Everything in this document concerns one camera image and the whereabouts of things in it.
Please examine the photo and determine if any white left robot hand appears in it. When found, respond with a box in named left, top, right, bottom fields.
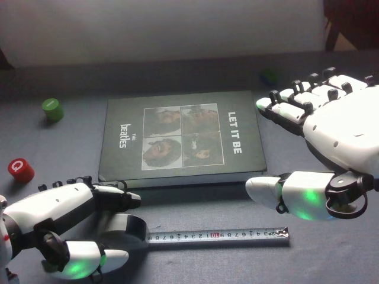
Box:
left=3, top=175, right=142, bottom=280

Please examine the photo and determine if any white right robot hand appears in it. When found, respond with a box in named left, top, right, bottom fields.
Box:
left=245, top=66, right=379, bottom=222

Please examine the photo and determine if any silver tape measure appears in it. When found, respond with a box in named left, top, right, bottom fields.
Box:
left=94, top=213, right=291, bottom=258

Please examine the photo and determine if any black Let It Be book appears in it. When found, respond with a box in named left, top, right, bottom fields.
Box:
left=97, top=90, right=268, bottom=190

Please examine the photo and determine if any red cylinder block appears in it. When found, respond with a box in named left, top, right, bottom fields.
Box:
left=7, top=158, right=36, bottom=183

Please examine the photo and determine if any green cylinder block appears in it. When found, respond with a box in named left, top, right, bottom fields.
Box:
left=41, top=98, right=65, bottom=122

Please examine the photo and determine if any green and blue block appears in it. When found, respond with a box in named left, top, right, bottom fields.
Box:
left=259, top=69, right=279, bottom=86

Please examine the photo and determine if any dark wooden furniture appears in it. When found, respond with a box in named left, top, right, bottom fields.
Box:
left=322, top=0, right=379, bottom=53

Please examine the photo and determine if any grey table cloth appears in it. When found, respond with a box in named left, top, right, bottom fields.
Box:
left=0, top=50, right=379, bottom=284

